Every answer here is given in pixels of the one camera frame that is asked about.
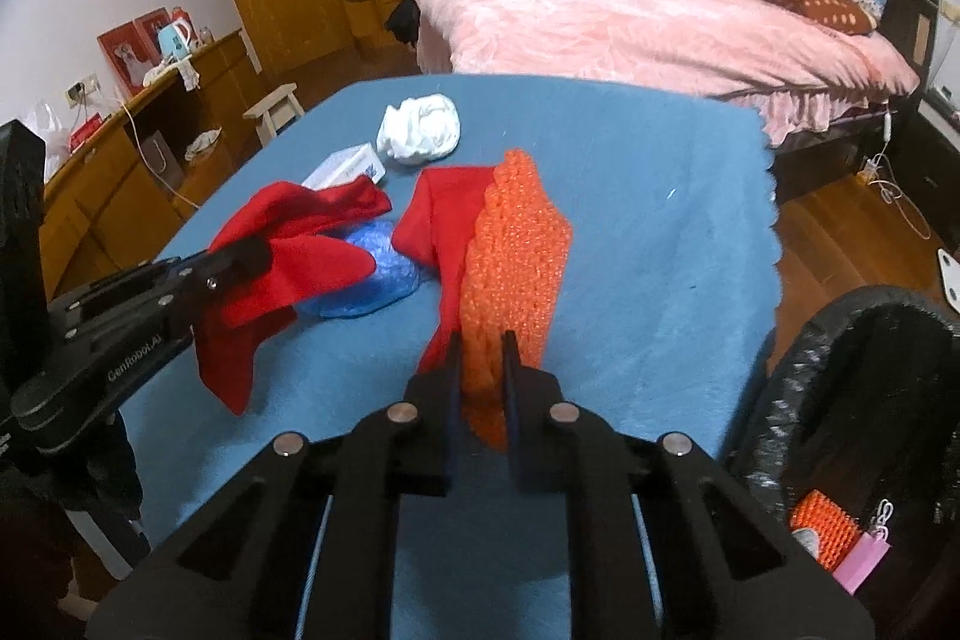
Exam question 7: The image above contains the red sock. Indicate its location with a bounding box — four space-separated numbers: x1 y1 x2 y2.
392 166 493 374
194 175 392 416

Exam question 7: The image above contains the white medicine box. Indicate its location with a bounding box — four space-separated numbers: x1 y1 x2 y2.
302 143 386 190

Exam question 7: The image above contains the pink face mask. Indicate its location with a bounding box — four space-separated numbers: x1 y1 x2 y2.
833 498 895 594

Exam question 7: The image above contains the orange bubble wrap sheet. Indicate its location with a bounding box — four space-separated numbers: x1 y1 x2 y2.
459 149 573 452

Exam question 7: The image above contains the black trash bin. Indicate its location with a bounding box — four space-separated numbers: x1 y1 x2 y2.
727 286 958 638

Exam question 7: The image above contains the wooden sideboard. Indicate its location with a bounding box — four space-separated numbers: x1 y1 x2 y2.
39 31 265 299

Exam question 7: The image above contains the crumpled white tissue in bin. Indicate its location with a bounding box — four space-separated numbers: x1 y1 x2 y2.
793 526 820 559

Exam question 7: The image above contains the blue plastic glove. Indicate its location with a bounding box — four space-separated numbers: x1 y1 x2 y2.
295 218 423 320

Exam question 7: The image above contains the blue table cloth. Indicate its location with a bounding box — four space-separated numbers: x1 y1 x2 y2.
118 73 786 640

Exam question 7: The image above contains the light blue kettle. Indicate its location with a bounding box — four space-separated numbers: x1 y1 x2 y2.
158 18 194 62

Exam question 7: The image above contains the black cloth on bed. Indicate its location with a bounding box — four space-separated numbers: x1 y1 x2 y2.
384 0 421 49

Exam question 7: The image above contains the white bathroom scale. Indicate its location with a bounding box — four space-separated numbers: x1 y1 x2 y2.
937 248 960 315

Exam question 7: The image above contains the black nightstand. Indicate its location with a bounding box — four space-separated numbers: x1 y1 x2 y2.
889 94 958 253

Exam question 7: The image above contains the pink bed blanket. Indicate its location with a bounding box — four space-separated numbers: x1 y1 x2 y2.
415 0 889 145

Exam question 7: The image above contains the brown dotted cushion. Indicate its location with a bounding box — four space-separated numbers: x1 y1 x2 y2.
761 0 877 35

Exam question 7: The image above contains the red picture frame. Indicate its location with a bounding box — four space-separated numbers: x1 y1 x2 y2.
98 8 171 97

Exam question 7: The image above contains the white power cable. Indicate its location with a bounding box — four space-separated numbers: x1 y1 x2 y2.
857 110 934 242

